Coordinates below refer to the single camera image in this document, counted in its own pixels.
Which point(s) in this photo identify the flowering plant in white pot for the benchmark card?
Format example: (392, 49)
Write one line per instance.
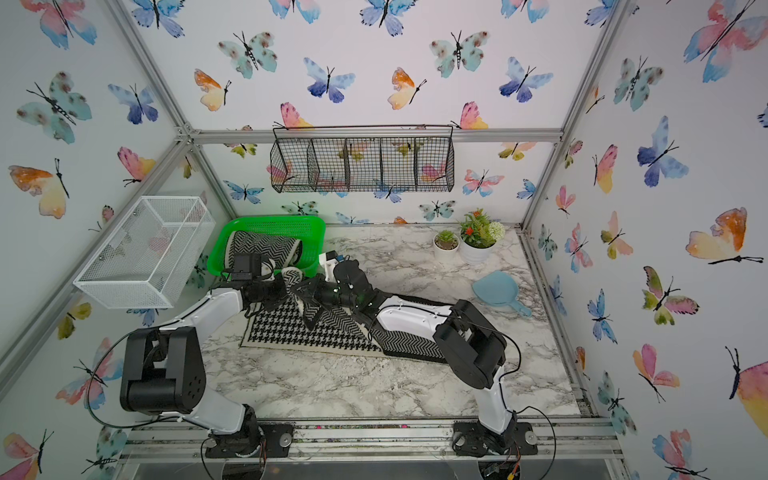
(479, 234)

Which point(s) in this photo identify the chevron knit scarf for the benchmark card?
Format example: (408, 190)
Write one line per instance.
(282, 251)

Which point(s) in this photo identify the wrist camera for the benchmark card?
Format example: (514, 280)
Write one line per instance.
(337, 268)
(246, 267)

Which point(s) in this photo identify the small succulent in white pot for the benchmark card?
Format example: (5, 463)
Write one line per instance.
(445, 246)

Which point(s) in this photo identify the black wire wall basket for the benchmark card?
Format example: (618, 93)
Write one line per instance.
(363, 159)

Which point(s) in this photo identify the light blue plastic scoop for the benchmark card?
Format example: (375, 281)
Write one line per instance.
(499, 289)

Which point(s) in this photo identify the black white patterned knit scarf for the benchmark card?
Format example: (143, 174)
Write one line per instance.
(295, 326)

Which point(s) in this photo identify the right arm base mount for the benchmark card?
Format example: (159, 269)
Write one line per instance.
(474, 440)

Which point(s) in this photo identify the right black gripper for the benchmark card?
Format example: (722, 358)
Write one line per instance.
(314, 286)

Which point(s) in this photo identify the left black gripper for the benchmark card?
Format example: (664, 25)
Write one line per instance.
(283, 295)

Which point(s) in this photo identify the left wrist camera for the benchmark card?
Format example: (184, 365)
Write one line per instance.
(246, 267)

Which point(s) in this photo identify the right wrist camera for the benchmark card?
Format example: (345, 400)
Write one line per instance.
(337, 268)

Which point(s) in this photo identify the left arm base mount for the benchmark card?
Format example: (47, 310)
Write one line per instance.
(270, 441)

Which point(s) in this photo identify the white mesh wall basket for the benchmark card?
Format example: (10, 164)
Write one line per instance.
(146, 260)

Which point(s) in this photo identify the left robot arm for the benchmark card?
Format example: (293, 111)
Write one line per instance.
(164, 373)

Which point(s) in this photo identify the green plastic basket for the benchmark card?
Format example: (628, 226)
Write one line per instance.
(309, 229)

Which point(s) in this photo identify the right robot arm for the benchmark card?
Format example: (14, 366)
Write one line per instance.
(473, 348)

